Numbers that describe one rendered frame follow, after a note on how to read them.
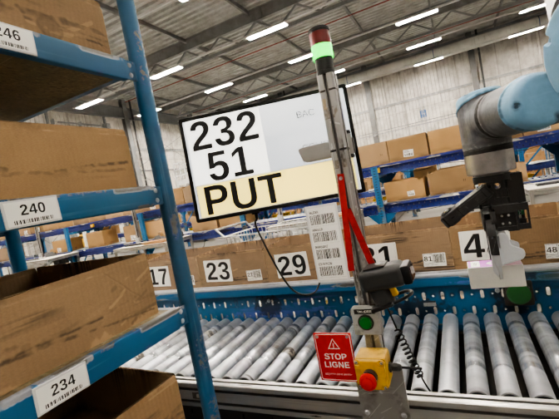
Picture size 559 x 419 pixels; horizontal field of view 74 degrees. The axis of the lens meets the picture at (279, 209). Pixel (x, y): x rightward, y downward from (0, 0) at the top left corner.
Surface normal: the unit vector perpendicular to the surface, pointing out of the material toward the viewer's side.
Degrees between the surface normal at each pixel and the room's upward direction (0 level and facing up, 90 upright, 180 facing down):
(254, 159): 86
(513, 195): 90
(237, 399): 90
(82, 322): 92
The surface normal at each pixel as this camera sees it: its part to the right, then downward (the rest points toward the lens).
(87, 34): 0.89, -0.15
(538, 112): -0.07, 0.07
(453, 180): -0.47, 0.14
